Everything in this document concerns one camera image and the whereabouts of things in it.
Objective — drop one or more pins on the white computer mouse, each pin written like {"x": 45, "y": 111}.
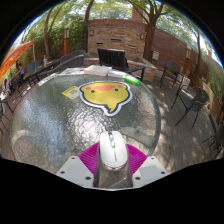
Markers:
{"x": 113, "y": 150}

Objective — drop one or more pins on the white printed label strip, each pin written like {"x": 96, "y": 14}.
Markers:
{"x": 47, "y": 79}

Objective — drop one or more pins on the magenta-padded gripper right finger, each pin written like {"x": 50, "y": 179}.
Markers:
{"x": 150, "y": 168}

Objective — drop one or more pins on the forked tree trunk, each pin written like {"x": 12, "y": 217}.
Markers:
{"x": 150, "y": 38}

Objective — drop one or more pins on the yellow duck-shaped mouse pad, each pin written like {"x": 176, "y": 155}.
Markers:
{"x": 103, "y": 95}

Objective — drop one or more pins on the dark round patio table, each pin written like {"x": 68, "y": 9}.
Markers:
{"x": 38, "y": 70}

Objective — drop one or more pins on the small white blue book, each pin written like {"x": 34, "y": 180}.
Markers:
{"x": 116, "y": 74}

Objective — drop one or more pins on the black slatted armchair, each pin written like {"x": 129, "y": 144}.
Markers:
{"x": 111, "y": 58}

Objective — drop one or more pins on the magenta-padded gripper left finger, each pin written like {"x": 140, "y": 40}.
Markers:
{"x": 75, "y": 170}

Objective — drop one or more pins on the orange patio umbrella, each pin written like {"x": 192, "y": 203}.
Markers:
{"x": 13, "y": 56}

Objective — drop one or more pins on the person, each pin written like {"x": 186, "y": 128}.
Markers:
{"x": 21, "y": 69}

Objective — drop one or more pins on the wooden lamp post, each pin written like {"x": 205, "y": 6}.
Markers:
{"x": 67, "y": 39}
{"x": 186, "y": 59}

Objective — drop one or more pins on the small yellow card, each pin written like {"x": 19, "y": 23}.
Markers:
{"x": 71, "y": 92}

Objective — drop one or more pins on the black metal patio chair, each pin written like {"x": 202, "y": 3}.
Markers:
{"x": 170, "y": 68}

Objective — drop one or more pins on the black mesh patio chair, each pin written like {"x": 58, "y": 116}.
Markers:
{"x": 217, "y": 138}
{"x": 8, "y": 100}
{"x": 199, "y": 98}

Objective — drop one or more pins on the grey wicker armchair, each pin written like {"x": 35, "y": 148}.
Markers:
{"x": 70, "y": 62}

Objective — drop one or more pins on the grey wall utility box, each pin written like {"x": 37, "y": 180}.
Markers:
{"x": 155, "y": 55}

